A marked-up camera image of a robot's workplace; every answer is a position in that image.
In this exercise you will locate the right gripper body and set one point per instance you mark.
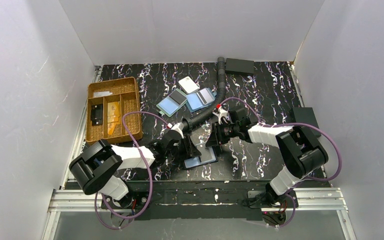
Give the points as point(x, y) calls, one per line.
point(217, 135)

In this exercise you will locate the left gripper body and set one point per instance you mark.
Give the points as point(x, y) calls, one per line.
point(185, 147)

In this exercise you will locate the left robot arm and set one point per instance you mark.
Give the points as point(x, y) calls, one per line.
point(94, 169)

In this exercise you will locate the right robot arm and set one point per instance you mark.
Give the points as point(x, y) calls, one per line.
point(300, 149)

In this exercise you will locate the blue card holder open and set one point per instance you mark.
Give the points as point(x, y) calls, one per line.
point(200, 99)

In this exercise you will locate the green card holder open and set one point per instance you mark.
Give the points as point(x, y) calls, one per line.
point(172, 103)

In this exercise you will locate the white card case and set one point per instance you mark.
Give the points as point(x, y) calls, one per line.
point(188, 85)

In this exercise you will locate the gold cards in tray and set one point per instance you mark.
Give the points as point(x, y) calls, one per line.
point(113, 116)

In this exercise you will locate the black card in tray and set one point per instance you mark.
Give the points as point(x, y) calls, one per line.
point(96, 114)

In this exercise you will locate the white card in tray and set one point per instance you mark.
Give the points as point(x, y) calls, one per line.
point(99, 94)

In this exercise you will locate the black box at back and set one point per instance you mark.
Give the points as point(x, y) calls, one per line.
point(239, 67)

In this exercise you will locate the black box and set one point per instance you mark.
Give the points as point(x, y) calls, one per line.
point(239, 67)
point(305, 115)

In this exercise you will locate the black box at right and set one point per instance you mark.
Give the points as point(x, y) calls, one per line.
point(305, 115)

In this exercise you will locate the woven wicker tray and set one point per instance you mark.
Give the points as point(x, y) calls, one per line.
point(108, 101)

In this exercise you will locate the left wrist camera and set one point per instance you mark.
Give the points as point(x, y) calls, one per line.
point(178, 127)

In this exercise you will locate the aluminium frame rail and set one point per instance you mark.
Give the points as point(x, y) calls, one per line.
point(202, 203)

